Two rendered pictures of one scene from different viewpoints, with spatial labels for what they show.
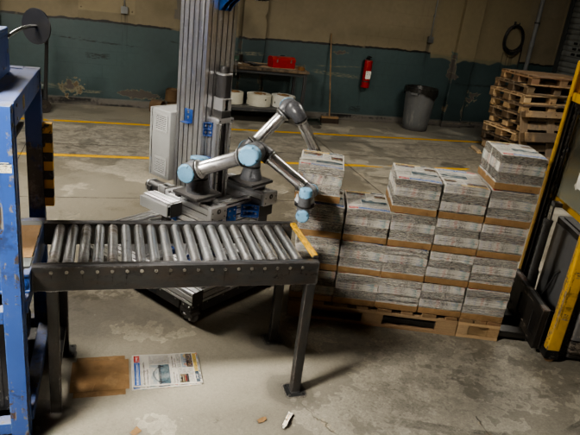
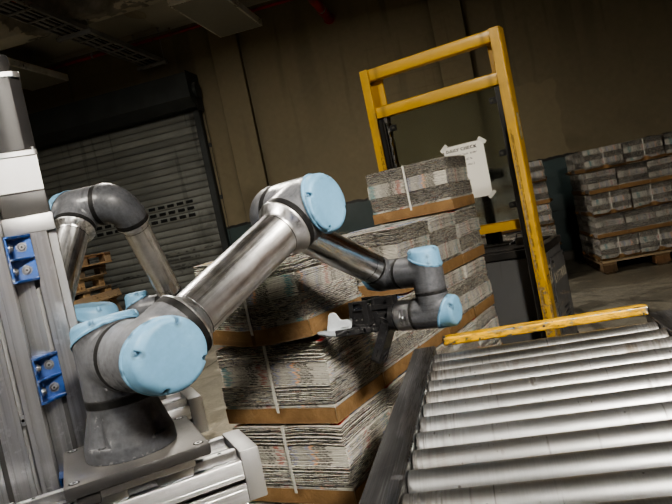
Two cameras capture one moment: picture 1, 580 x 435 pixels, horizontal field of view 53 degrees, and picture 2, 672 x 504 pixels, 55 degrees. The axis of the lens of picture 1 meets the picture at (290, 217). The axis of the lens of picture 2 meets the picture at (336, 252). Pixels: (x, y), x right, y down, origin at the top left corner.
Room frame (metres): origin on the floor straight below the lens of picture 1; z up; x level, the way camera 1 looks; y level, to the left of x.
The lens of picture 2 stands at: (2.53, 1.31, 1.13)
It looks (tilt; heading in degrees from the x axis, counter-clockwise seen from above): 3 degrees down; 301
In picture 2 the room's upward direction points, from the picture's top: 12 degrees counter-clockwise
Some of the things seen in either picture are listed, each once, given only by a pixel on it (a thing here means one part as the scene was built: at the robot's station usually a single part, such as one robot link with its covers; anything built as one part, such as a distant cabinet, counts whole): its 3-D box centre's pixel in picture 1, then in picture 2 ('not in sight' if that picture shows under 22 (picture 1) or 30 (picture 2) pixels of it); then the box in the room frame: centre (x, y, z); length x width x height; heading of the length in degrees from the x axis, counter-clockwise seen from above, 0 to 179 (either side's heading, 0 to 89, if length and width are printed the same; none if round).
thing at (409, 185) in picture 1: (412, 189); (371, 261); (3.64, -0.78, 0.95); 0.38 x 0.29 x 0.23; 179
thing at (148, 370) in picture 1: (167, 368); not in sight; (2.69, 0.58, 0.01); 0.37 x 0.28 x 0.01; 108
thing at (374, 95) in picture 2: (550, 188); (402, 234); (3.97, -1.80, 0.97); 0.09 x 0.09 x 1.75; 0
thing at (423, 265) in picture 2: (305, 197); (421, 270); (3.14, -0.08, 0.97); 0.11 x 0.08 x 0.11; 166
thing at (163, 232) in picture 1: (166, 245); (608, 497); (2.68, 0.61, 0.77); 0.47 x 0.05 x 0.05; 18
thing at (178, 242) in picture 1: (179, 245); (596, 471); (2.70, 0.55, 0.77); 0.47 x 0.05 x 0.05; 18
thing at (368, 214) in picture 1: (378, 259); (384, 413); (3.64, -0.64, 0.42); 1.17 x 0.39 x 0.83; 90
